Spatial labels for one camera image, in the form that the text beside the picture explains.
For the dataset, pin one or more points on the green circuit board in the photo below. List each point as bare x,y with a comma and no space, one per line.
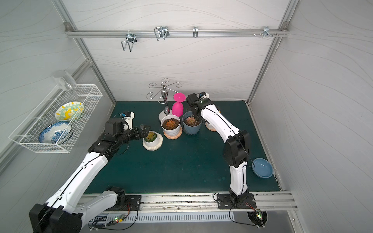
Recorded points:
120,218

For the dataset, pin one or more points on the metal bracket right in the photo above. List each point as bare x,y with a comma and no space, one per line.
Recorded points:
266,32

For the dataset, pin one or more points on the yellow green patterned plate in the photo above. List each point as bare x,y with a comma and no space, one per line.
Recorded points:
69,111

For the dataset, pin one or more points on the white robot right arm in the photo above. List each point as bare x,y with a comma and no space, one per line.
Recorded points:
236,144

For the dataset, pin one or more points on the metal hook clamp middle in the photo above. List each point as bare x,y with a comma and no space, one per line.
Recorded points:
161,32

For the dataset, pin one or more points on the white ribbed pot red succulent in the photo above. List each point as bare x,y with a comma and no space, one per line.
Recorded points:
170,122

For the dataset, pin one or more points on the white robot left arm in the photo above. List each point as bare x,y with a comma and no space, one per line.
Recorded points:
61,213

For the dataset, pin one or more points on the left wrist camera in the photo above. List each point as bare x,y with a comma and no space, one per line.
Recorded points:
127,118

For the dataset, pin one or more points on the white pot yellow-orange succulent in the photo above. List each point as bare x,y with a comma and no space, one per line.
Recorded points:
151,140

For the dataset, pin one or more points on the clear drinking glass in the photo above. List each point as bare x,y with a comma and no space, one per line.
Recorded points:
64,80

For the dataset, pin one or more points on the chrome glass holder stand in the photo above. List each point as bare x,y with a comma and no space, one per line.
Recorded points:
163,90

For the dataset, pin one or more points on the metal hook clamp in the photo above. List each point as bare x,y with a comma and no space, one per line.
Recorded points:
130,40
161,32

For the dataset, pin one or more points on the white wire basket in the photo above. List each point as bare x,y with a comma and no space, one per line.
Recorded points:
27,133

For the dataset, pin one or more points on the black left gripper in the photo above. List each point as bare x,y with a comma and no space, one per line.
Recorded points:
140,131

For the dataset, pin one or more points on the white faceted saucer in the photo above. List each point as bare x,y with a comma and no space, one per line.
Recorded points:
156,147

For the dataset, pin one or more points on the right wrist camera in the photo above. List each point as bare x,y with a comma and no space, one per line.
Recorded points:
203,95

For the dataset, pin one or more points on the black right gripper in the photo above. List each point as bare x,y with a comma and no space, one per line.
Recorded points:
191,100

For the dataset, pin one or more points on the peach faceted saucer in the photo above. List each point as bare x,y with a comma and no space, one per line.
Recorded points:
210,127

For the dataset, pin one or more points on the blue ceramic bowl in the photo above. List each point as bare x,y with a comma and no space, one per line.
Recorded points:
262,168

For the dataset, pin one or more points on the aluminium top rail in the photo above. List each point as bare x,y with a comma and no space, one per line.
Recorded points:
202,33

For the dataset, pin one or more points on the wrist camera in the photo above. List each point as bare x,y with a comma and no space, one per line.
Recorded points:
203,95
127,118

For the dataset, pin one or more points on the metal hook clamp left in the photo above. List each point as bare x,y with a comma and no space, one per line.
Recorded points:
130,40

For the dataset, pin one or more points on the small metal clip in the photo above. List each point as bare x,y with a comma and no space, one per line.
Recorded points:
195,31

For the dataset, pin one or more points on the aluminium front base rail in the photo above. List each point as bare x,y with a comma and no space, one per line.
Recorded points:
197,207

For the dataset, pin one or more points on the blue white patterned plate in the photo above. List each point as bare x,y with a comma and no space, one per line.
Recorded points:
58,132

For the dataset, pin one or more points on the grey-blue pot pink succulent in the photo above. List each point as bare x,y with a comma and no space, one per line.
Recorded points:
192,124

